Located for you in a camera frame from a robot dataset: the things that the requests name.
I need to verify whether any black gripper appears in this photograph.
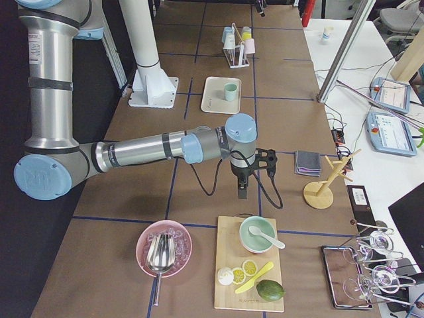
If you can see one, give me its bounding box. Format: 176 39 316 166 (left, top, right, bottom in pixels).
231 163 254 199

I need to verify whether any cream rabbit tray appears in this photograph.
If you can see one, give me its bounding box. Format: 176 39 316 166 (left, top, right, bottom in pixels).
201 76 242 115

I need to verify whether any green plastic cup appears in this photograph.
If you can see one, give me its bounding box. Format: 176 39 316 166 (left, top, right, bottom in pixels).
224 83 238 101

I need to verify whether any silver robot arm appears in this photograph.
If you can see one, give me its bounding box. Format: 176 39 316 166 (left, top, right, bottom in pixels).
14 1 259 200

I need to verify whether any pink plastic cup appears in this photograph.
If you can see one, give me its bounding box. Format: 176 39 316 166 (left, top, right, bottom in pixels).
244 38 256 54

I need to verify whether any white plastic cup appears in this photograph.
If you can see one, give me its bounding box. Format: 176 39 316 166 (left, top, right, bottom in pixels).
223 33 236 50

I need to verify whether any metal serving tray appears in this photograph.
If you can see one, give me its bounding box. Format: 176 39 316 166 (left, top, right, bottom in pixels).
321 245 373 310

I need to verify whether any yellow plastic cup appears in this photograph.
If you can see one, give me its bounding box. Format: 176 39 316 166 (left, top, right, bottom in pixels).
242 31 252 41

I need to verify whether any light blue plastic cup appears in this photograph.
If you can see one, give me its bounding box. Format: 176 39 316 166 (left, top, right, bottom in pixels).
221 26 233 43

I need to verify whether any white ceramic spoon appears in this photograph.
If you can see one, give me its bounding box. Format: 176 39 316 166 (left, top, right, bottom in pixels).
248 225 286 249

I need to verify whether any green ceramic bowl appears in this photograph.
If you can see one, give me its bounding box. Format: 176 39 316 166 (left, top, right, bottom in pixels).
239 216 276 253

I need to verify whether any wooden cutting board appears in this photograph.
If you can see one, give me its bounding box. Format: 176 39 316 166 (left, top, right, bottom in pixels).
214 216 284 313

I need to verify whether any grey folded cloth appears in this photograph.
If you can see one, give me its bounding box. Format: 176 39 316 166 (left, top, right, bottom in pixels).
294 150 321 177

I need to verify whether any wooden mug tree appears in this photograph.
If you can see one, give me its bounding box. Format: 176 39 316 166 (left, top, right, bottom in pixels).
303 149 361 209

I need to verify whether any lemon slice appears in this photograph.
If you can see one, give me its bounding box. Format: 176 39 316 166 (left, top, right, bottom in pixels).
241 260 258 277
232 267 246 285

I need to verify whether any white lemon end piece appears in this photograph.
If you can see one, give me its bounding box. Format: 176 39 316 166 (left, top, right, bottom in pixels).
217 267 234 286

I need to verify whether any pink ice bowl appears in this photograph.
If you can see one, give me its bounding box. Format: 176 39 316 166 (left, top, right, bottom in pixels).
136 220 192 278

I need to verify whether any yellow plastic knife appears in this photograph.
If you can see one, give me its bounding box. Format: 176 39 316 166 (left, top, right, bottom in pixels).
235 261 274 294

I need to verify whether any metal ice scoop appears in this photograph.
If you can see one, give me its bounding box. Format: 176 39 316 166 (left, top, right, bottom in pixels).
146 234 175 306

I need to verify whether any small red electronics board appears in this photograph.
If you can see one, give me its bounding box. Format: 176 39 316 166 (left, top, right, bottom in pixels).
331 129 345 145

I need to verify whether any green avocado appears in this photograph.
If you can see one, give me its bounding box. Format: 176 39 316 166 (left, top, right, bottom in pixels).
256 280 286 302

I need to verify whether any black box with label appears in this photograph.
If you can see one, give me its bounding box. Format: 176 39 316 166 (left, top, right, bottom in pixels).
346 185 375 225

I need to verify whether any lower teach pendant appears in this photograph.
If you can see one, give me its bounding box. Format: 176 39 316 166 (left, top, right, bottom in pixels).
366 112 417 157

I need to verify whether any teach pendant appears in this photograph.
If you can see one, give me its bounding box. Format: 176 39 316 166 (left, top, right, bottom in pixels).
370 77 411 115
366 112 417 157

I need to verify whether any upper teach pendant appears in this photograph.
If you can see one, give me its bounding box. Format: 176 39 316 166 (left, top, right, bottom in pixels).
370 77 411 115

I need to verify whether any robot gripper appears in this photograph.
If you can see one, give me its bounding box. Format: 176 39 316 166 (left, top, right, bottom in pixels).
254 0 267 17

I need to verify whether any office chair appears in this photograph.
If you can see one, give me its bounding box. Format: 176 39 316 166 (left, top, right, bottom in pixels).
374 1 423 44

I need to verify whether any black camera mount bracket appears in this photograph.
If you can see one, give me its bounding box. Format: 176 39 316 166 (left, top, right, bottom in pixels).
253 148 278 178

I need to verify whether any white wire cup rack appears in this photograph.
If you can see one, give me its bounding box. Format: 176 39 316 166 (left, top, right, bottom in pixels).
222 23 250 69

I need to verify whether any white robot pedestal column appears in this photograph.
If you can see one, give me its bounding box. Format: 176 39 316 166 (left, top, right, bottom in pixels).
119 0 179 109

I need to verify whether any wire glass holder rack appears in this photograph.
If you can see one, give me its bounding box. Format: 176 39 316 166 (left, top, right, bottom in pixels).
349 219 423 310

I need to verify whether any aluminium frame post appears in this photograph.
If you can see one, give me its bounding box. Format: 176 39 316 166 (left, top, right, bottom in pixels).
317 0 376 103

